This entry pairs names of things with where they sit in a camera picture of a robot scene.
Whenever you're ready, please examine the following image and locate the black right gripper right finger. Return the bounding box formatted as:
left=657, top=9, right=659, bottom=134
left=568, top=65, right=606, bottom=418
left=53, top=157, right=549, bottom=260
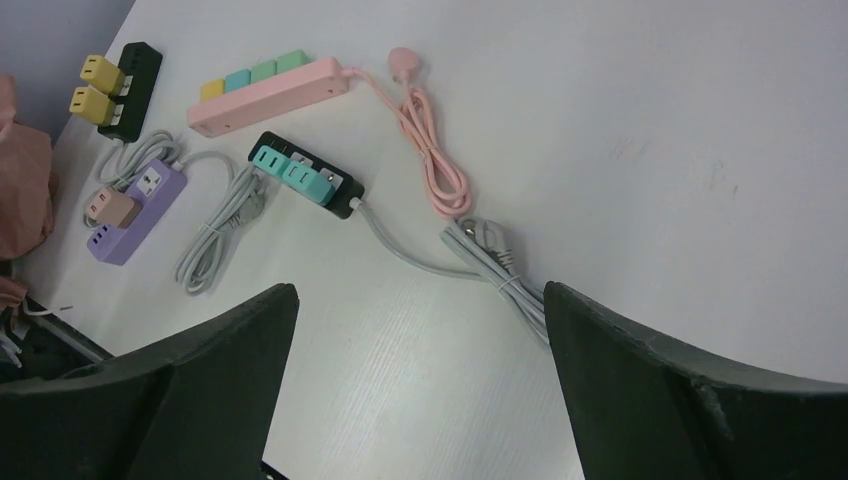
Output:
left=544, top=282, right=847, bottom=479

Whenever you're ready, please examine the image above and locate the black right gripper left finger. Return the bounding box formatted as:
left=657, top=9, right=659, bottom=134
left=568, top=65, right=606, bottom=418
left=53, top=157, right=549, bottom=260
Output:
left=1, top=283, right=300, bottom=479

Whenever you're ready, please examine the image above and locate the teal USB charger plug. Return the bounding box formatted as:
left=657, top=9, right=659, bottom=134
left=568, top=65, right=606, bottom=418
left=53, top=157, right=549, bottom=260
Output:
left=282, top=161, right=336, bottom=206
left=251, top=145, right=291, bottom=178

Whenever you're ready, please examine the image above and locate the black power strip green USB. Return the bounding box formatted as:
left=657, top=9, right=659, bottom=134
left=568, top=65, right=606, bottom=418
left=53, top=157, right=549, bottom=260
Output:
left=248, top=131, right=365, bottom=219

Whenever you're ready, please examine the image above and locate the pink power strip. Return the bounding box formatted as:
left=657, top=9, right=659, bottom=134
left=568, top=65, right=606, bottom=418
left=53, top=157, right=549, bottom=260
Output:
left=186, top=57, right=351, bottom=138

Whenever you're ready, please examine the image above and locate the beige pink charger plug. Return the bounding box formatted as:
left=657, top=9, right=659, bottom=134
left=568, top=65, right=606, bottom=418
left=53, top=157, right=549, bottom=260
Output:
left=84, top=187, right=142, bottom=228

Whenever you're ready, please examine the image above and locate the yellow cube plug on pink strip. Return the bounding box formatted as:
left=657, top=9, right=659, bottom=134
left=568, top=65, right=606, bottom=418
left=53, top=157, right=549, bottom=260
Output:
left=199, top=78, right=226, bottom=103

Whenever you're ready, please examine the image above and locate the yellow charger plug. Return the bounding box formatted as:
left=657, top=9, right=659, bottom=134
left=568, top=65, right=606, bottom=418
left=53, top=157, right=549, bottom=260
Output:
left=69, top=86, right=121, bottom=127
left=79, top=54, right=126, bottom=96

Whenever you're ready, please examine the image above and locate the teal cube plug on pink strip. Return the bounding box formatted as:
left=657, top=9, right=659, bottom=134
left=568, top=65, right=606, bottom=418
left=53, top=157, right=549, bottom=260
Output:
left=224, top=69, right=251, bottom=93

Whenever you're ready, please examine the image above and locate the green cube plug on pink strip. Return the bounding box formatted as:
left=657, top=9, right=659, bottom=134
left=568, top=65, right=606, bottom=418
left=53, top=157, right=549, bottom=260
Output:
left=250, top=60, right=277, bottom=84

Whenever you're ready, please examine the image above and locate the purple power strip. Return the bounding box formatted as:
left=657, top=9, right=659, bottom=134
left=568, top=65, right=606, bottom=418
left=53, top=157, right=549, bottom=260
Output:
left=87, top=159, right=188, bottom=266

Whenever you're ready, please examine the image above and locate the pink cloth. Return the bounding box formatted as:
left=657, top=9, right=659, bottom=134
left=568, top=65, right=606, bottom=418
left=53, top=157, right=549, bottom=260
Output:
left=1, top=74, right=58, bottom=262

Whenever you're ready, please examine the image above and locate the small black power strip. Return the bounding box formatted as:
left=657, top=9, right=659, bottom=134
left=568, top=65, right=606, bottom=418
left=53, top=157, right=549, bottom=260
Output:
left=97, top=42, right=163, bottom=143

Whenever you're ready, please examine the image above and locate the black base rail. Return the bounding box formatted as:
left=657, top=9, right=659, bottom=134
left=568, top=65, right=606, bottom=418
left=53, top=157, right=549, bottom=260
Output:
left=1, top=307, right=114, bottom=384

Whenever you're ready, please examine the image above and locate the grey cable of purple strip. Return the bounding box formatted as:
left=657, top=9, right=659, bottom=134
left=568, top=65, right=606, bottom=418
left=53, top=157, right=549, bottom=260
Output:
left=172, top=150, right=270, bottom=297

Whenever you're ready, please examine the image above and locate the grey cable of small strip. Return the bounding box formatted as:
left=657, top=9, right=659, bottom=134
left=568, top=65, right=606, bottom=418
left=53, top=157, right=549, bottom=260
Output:
left=82, top=130, right=183, bottom=229

